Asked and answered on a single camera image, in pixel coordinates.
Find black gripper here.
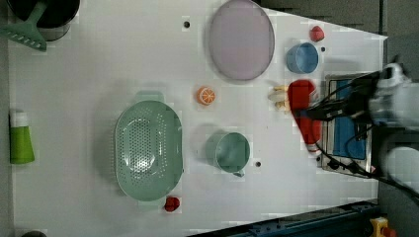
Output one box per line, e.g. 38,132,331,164
299,73,379,123

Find red ketchup bottle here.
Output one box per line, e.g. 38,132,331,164
288,79,322,156

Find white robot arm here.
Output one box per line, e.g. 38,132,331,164
294,62,418,138

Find green oval strainer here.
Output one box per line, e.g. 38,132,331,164
114,91,184,210

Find black toaster oven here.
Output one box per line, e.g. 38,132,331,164
317,75,376,179

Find blue bowl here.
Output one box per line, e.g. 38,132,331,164
286,42,319,74

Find red strawberry toy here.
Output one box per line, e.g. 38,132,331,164
309,26,325,42

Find green metal mug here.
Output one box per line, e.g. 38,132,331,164
205,131,250,177

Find lilac round plate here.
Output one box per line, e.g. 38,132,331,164
209,0,275,80

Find orange slice toy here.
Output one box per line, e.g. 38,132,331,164
196,86,216,106

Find yellow red clamp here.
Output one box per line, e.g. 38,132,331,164
370,217,398,237

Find small red tomato toy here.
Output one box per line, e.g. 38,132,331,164
164,197,181,212

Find black cylindrical cup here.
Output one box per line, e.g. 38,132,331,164
7,0,81,41

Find green squeeze bottle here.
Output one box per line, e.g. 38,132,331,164
10,111,35,164

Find green slotted spatula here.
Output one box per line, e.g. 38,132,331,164
0,0,47,52

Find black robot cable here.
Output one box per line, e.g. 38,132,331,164
312,124,419,198

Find dark post bottom left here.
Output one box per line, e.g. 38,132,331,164
21,230,47,237

